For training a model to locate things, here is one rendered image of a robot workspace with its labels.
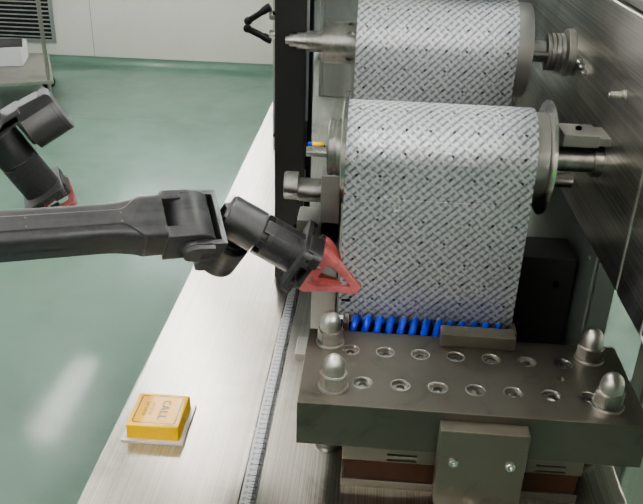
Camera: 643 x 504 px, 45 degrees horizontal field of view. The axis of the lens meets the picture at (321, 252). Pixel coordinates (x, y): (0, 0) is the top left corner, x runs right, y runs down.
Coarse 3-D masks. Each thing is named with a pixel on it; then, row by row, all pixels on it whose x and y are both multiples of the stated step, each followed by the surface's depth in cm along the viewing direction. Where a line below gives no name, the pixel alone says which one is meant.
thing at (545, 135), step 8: (344, 104) 100; (544, 120) 96; (544, 128) 96; (544, 136) 95; (544, 144) 95; (544, 152) 95; (544, 160) 95; (544, 168) 95; (536, 176) 96; (544, 176) 96; (536, 184) 96; (544, 184) 96; (536, 192) 97; (536, 200) 100
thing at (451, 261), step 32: (352, 224) 100; (384, 224) 99; (416, 224) 99; (448, 224) 99; (480, 224) 98; (512, 224) 98; (352, 256) 102; (384, 256) 101; (416, 256) 101; (448, 256) 101; (480, 256) 100; (512, 256) 100; (384, 288) 104; (416, 288) 103; (448, 288) 103; (480, 288) 103; (512, 288) 102; (480, 320) 105
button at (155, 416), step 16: (144, 400) 105; (160, 400) 105; (176, 400) 105; (144, 416) 102; (160, 416) 102; (176, 416) 102; (128, 432) 101; (144, 432) 101; (160, 432) 101; (176, 432) 101
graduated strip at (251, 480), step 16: (288, 304) 134; (288, 320) 129; (288, 336) 125; (272, 368) 117; (272, 384) 113; (272, 400) 110; (272, 416) 107; (256, 432) 103; (256, 448) 101; (256, 464) 98; (256, 480) 95; (240, 496) 93; (256, 496) 93
